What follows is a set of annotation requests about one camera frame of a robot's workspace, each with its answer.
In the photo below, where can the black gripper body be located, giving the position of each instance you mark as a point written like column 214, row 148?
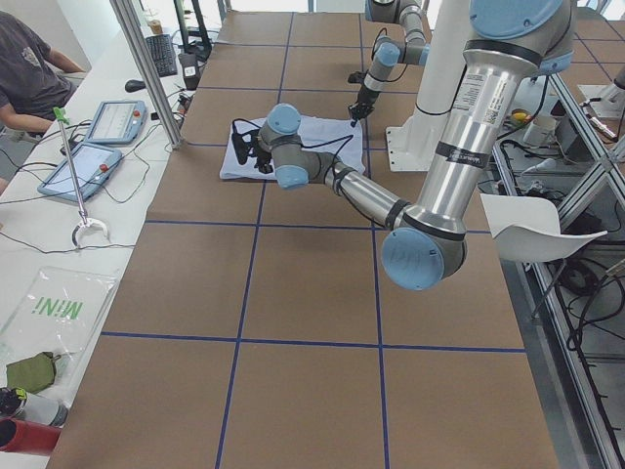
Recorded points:
column 363, row 101
column 263, row 159

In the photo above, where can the light blue striped shirt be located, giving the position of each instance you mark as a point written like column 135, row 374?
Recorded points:
column 317, row 134

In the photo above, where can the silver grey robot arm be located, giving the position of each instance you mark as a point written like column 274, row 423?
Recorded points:
column 508, row 42
column 387, row 52

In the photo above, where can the upper teach pendant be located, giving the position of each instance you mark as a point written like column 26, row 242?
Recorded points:
column 117, row 123

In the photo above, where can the teach pendant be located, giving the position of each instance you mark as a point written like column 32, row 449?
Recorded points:
column 94, row 164
column 117, row 123

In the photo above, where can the black computer mouse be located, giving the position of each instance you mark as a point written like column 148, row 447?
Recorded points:
column 134, row 85

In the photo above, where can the black keyboard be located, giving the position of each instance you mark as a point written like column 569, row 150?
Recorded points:
column 162, row 52

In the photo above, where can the lower teach pendant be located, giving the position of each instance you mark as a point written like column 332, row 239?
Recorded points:
column 94, row 164

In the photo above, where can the white plastic chair seat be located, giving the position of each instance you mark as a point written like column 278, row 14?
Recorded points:
column 527, row 229

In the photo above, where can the reacher grabber tool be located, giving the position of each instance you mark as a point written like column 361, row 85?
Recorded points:
column 86, row 222

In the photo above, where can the seated person grey shirt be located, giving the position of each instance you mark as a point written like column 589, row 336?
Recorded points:
column 34, row 78

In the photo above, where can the white paper with green text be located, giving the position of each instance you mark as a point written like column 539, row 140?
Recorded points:
column 59, row 315

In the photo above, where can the green cloth bag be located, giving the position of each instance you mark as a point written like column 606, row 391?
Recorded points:
column 33, row 374

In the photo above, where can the red cylinder bottle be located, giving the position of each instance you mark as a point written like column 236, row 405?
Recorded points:
column 28, row 437

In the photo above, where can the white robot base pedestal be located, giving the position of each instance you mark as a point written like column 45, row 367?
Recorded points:
column 412, row 146

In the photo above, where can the aluminium frame post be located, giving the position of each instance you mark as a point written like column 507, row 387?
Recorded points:
column 130, row 25

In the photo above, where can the aluminium frame rack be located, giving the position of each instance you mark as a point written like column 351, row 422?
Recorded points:
column 571, row 311

